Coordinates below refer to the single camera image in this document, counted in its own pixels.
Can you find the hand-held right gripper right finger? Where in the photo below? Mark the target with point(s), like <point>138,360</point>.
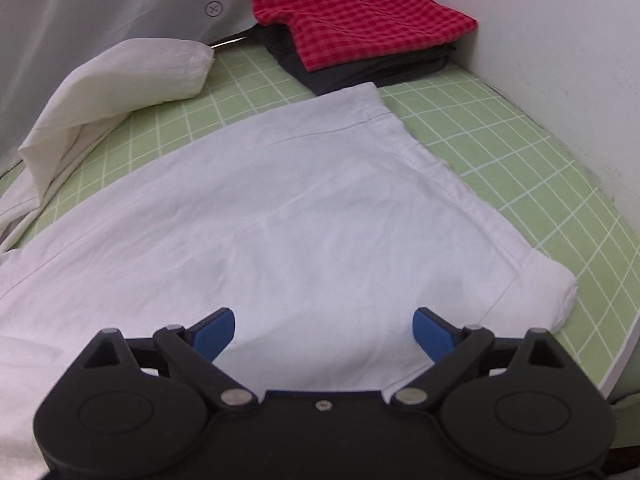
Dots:
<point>430,332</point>

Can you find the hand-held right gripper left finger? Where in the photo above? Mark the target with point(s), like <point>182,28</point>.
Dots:
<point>215,332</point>

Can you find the white pants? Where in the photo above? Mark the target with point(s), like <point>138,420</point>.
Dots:
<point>275,210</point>

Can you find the black folded garment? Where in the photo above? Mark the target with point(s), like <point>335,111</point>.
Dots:
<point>350,77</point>

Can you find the red checked garment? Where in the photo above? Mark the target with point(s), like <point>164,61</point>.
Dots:
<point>360,20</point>

